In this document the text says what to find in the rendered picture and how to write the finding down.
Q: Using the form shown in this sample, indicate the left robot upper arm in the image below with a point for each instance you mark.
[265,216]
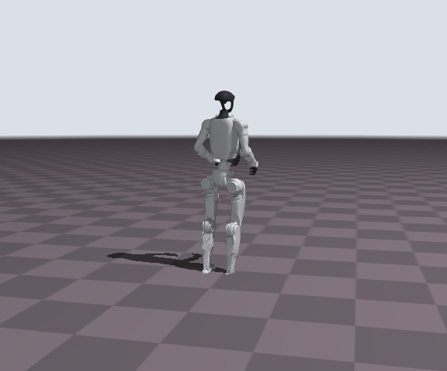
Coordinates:
[204,132]

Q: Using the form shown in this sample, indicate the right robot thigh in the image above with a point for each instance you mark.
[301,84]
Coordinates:
[237,203]

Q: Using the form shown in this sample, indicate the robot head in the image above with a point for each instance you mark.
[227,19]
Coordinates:
[223,97]

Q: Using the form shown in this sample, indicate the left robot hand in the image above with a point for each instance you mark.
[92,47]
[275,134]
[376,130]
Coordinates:
[234,161]

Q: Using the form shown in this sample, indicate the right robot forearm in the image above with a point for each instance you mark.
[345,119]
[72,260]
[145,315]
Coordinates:
[251,160]

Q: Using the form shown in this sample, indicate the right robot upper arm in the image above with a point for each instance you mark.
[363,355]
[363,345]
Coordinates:
[241,128]

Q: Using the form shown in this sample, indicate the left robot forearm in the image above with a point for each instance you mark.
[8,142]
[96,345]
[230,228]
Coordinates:
[209,157]

